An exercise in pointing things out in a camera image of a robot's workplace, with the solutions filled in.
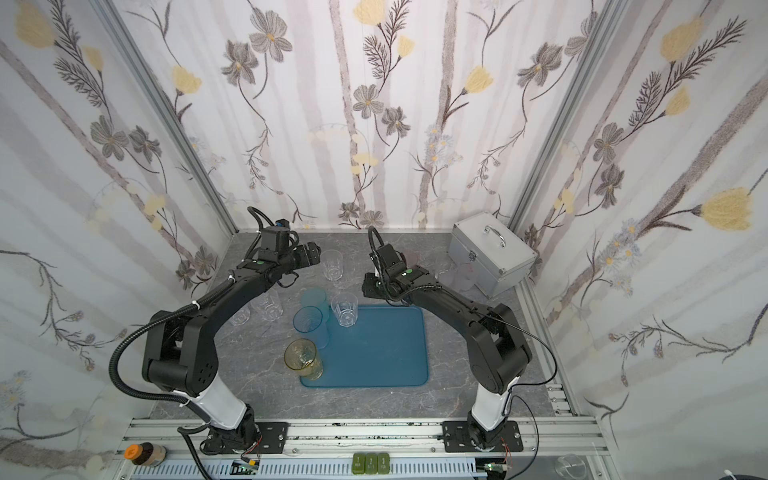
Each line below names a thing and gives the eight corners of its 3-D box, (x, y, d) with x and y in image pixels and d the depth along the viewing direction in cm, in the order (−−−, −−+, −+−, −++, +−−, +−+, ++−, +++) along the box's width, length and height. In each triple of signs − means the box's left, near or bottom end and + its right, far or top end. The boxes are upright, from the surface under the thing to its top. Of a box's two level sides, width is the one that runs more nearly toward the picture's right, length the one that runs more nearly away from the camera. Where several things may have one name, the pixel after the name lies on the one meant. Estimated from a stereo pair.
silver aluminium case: (488, 305, 102) (503, 275, 89) (443, 259, 116) (450, 227, 102) (522, 283, 108) (541, 252, 95) (475, 241, 122) (486, 209, 108)
